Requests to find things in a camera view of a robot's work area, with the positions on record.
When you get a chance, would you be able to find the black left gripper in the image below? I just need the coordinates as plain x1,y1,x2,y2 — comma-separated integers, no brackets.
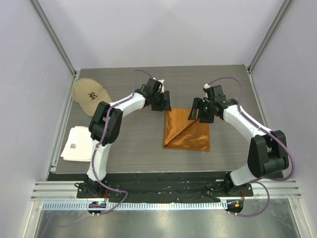
151,91,171,112

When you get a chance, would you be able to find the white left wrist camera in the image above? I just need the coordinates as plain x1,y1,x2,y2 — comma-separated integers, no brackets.
158,79,165,93

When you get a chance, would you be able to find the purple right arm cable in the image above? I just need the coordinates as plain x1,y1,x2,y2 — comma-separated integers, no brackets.
207,76,297,218

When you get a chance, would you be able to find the beige baseball cap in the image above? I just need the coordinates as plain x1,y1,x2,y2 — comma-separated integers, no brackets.
71,78,112,117

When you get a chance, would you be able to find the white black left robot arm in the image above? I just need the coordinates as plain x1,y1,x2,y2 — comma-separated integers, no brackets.
75,78,171,198

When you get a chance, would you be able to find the orange cloth napkin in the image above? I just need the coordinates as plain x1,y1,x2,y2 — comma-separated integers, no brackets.
163,108,211,152

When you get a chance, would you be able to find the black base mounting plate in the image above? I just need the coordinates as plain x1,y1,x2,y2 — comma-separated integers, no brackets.
75,172,253,203

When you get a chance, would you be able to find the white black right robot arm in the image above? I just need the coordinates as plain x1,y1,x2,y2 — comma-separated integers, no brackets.
188,84,289,196

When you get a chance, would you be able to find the white folded towel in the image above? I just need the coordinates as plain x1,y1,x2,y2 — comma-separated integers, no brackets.
61,126,93,162

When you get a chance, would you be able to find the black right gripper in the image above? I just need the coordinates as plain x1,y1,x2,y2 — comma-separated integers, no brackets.
188,97,214,123

